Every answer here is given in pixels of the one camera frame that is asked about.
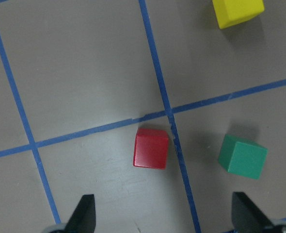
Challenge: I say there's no green wooden block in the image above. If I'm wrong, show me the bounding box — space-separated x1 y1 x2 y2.
218 134 268 180

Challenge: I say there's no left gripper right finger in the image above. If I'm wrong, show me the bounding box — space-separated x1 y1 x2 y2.
231 192 286 233

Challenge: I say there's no red wooden block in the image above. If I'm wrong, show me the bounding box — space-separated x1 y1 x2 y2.
133 128 169 169

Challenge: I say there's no brown paper table mat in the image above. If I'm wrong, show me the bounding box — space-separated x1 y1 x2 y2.
0 0 286 233

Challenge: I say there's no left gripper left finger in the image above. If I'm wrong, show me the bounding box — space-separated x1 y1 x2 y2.
42 194 95 233

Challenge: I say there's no yellow wooden block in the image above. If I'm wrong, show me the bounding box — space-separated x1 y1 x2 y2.
212 0 265 29

